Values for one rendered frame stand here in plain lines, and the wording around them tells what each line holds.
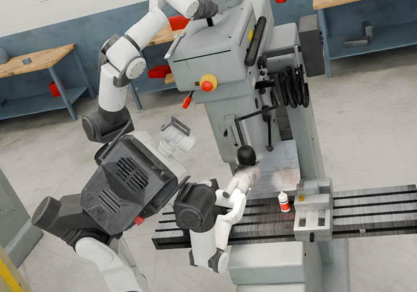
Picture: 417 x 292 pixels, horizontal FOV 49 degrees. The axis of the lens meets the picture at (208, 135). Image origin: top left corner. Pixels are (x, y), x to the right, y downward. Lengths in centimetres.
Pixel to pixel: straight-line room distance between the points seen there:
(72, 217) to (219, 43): 78
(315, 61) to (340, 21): 417
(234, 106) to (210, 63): 28
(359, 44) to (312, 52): 368
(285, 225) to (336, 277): 84
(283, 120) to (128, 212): 109
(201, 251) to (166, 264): 191
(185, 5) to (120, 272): 102
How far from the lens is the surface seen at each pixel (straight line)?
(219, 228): 182
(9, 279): 325
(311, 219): 201
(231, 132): 180
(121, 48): 144
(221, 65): 157
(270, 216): 218
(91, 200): 158
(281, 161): 240
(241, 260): 213
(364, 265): 320
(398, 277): 313
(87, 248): 172
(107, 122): 161
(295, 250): 211
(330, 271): 291
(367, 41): 563
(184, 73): 161
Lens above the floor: 236
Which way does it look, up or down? 28 degrees down
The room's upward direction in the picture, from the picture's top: 18 degrees counter-clockwise
